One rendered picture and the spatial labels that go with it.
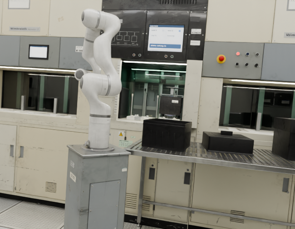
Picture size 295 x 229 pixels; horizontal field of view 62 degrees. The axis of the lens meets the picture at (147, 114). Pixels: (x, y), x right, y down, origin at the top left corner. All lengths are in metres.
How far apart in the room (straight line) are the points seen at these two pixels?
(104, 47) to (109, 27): 0.14
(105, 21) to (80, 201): 0.99
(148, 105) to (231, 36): 1.34
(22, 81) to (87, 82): 1.85
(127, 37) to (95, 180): 1.26
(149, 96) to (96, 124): 1.66
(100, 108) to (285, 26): 1.51
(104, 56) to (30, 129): 1.31
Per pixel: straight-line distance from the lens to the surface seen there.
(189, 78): 1.98
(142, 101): 2.98
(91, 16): 1.51
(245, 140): 1.70
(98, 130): 1.38
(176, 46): 2.07
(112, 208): 1.45
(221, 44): 2.07
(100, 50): 1.44
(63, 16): 2.45
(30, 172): 2.59
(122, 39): 2.18
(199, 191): 2.13
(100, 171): 1.35
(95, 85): 1.35
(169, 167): 2.09
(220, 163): 1.44
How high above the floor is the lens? 1.05
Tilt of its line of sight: 3 degrees down
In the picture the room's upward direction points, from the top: 4 degrees clockwise
